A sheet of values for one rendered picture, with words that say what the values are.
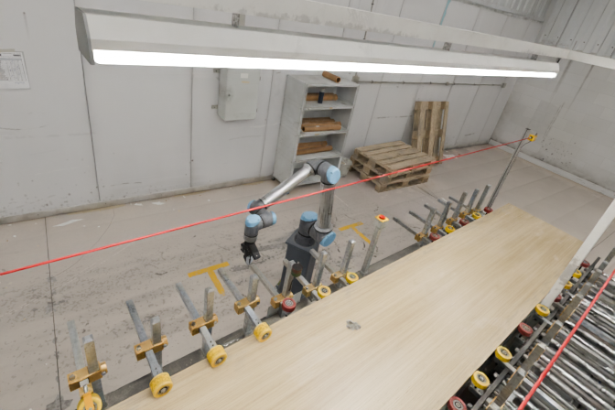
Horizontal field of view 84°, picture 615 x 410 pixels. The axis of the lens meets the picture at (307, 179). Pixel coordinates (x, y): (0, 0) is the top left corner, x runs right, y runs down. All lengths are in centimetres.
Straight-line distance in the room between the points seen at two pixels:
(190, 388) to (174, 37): 147
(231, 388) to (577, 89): 861
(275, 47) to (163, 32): 25
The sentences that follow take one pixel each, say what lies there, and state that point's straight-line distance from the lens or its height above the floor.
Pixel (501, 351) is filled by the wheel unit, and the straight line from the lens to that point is 244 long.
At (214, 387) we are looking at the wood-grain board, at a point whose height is 90.
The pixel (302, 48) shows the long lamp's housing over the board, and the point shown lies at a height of 236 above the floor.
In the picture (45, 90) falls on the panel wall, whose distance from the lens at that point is 391.
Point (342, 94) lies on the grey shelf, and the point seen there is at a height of 133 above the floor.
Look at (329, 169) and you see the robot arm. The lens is 242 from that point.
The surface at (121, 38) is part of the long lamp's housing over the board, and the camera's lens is 73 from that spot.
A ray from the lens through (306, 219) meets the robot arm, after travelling 285.
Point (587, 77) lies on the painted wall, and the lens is 920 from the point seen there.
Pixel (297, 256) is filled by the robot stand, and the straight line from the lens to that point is 304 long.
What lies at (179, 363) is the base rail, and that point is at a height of 70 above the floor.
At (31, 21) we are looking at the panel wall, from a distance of 379.
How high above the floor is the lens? 247
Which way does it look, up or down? 28 degrees down
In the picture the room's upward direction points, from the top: 11 degrees clockwise
